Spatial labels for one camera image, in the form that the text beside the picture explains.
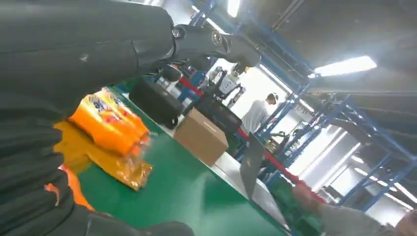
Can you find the black plastic crate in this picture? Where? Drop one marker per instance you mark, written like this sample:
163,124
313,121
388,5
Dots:
218,114

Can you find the grey laptop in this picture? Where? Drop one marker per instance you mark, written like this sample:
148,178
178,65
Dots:
252,163

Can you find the yellow plastic sheet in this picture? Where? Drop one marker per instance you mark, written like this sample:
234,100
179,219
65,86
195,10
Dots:
123,169

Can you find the black carry case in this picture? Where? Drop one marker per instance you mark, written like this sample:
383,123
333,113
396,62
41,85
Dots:
156,102

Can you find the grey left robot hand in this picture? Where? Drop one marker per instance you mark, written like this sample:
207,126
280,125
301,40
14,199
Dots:
81,42

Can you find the ceiling light strip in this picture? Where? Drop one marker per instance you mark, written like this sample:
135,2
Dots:
345,66
233,7

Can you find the standing person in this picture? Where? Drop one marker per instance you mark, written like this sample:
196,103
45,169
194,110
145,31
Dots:
257,115

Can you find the brown cardboard box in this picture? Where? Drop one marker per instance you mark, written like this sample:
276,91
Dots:
200,138

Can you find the seated person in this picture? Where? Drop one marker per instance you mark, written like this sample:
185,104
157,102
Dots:
345,221

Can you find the white humanoid robot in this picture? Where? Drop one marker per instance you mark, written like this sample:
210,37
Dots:
228,85

